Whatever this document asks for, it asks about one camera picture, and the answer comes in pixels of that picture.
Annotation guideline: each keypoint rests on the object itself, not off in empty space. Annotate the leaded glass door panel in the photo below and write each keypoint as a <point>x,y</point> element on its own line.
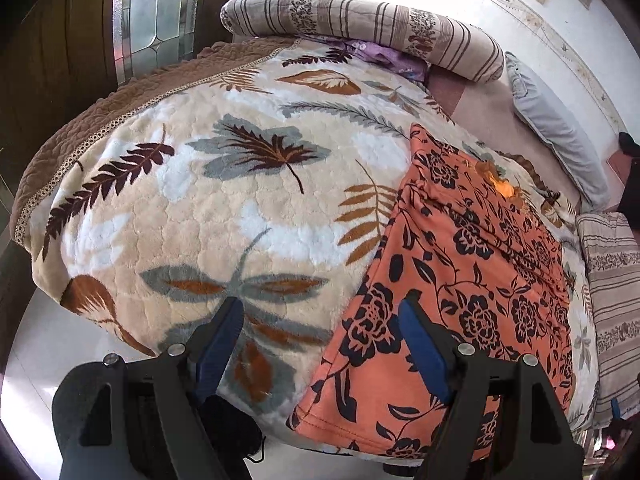
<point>157,15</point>

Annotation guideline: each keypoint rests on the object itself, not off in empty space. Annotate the striped floral folded quilt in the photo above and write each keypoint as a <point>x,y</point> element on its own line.
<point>360,22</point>

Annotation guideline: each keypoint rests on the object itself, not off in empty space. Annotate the black cloth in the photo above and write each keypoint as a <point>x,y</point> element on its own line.
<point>631,175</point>

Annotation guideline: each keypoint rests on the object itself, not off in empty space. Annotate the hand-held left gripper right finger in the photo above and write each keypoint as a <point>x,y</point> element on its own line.
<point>425,355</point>

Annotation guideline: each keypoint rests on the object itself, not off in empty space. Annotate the beige leaf print blanket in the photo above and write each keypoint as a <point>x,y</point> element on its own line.
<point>220,195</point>

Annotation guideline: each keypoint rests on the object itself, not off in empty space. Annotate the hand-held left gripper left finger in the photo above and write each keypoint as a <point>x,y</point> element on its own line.
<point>216,347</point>

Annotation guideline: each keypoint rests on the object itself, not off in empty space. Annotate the purple floral cloth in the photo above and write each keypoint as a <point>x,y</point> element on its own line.
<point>380,55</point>

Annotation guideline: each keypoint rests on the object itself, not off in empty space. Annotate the striped floral pillow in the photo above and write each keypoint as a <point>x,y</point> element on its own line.
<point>612,300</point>

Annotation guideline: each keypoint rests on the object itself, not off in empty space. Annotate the pink bed sheet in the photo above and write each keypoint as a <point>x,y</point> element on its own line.
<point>485,110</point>

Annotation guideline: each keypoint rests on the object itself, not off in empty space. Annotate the grey pillow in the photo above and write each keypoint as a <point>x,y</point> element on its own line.
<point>555,130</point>

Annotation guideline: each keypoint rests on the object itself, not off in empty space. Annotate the white bed headboard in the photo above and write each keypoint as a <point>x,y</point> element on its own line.
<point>500,5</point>

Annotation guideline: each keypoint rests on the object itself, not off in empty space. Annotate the orange black floral garment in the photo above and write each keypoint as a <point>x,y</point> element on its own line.
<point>465,270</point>

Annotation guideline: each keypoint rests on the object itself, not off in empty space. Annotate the brown quilted bedspread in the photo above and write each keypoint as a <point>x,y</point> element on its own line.
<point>95,110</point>

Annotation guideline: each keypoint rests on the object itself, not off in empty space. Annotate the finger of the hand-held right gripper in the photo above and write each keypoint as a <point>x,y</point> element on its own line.
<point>615,407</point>

